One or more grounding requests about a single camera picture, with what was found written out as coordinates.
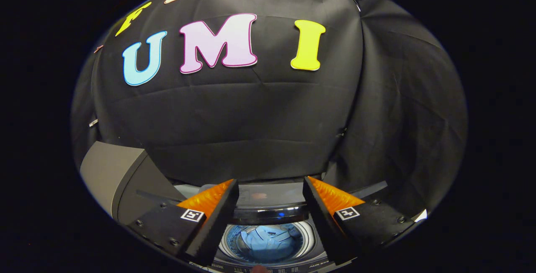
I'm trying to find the dark washing machine lid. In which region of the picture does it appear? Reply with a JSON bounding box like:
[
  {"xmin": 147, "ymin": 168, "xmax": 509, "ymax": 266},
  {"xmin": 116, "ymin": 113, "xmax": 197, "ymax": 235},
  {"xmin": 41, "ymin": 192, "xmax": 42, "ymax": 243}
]
[{"xmin": 136, "ymin": 180, "xmax": 389, "ymax": 225}]

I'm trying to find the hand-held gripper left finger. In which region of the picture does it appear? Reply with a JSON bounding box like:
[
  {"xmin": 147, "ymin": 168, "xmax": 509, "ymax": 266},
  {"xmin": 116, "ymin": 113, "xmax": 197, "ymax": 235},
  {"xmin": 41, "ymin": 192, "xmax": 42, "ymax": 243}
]
[{"xmin": 126, "ymin": 179, "xmax": 240, "ymax": 266}]

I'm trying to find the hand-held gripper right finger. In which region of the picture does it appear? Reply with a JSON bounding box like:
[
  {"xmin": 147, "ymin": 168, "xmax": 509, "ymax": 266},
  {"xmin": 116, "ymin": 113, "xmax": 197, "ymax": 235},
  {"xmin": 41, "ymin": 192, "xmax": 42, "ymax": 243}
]
[{"xmin": 302, "ymin": 176, "xmax": 415, "ymax": 265}]

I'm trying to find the light blue polo shirt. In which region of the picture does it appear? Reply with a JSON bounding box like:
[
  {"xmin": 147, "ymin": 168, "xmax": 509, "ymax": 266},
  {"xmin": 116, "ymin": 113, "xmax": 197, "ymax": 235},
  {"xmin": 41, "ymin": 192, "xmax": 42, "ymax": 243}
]
[{"xmin": 241, "ymin": 225, "xmax": 304, "ymax": 263}]

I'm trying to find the grey washing machine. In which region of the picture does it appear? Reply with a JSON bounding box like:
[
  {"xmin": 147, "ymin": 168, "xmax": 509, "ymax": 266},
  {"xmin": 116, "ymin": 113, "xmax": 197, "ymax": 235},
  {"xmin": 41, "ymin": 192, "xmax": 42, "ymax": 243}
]
[{"xmin": 209, "ymin": 219, "xmax": 335, "ymax": 273}]

